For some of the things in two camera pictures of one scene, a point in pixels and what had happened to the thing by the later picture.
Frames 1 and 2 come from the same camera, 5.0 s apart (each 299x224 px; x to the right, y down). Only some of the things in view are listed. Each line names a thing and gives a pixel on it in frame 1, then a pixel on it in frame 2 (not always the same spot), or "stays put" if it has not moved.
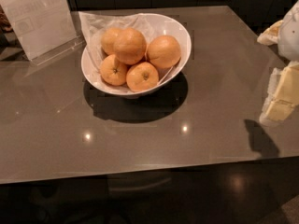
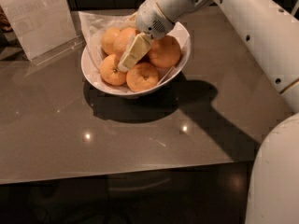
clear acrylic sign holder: (41, 19) stays put
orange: (141, 77) stays put
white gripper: (290, 37) -> (151, 19)
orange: (163, 51) stays put
